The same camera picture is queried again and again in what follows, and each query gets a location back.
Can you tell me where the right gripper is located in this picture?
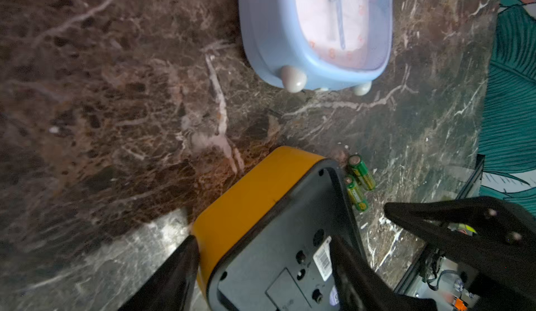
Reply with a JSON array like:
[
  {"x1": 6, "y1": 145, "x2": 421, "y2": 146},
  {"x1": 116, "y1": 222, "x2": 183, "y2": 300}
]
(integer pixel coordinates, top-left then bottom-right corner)
[{"x1": 384, "y1": 197, "x2": 535, "y2": 310}]

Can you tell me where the yellow alarm clock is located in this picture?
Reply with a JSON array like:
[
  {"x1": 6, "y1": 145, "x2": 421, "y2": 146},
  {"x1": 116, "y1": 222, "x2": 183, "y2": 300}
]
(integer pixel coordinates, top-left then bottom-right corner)
[{"x1": 192, "y1": 146, "x2": 364, "y2": 310}]

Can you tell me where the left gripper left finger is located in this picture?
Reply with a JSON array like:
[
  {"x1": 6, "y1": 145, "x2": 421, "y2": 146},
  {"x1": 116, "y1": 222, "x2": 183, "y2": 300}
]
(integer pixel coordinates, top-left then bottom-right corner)
[{"x1": 119, "y1": 236, "x2": 200, "y2": 310}]

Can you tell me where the blue alarm clock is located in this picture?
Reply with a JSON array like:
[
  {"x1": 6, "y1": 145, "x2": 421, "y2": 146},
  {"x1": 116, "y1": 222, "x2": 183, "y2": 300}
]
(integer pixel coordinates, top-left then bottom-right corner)
[{"x1": 238, "y1": 0, "x2": 393, "y2": 96}]

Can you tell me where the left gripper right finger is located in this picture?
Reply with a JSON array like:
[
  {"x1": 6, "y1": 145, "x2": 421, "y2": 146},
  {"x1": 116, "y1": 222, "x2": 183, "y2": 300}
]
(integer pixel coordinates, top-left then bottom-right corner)
[{"x1": 329, "y1": 236, "x2": 437, "y2": 311}]

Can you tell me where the green battery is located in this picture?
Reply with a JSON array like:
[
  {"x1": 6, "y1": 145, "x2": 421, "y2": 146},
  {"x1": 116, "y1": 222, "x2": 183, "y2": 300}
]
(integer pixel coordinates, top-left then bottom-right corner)
[
  {"x1": 348, "y1": 154, "x2": 376, "y2": 191},
  {"x1": 344, "y1": 175, "x2": 369, "y2": 212}
]

